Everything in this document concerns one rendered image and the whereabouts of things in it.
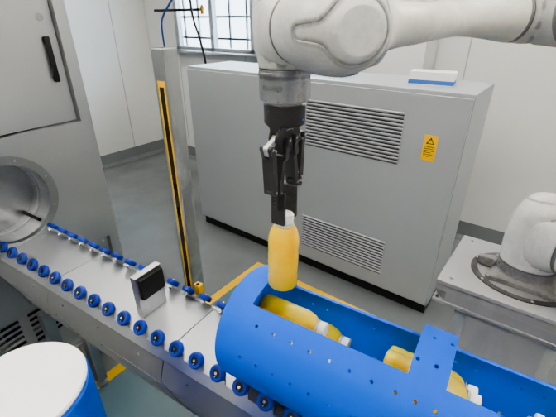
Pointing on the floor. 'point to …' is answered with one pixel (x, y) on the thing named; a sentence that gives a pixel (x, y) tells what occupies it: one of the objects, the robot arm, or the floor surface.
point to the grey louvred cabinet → (347, 171)
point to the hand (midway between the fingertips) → (284, 204)
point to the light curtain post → (178, 160)
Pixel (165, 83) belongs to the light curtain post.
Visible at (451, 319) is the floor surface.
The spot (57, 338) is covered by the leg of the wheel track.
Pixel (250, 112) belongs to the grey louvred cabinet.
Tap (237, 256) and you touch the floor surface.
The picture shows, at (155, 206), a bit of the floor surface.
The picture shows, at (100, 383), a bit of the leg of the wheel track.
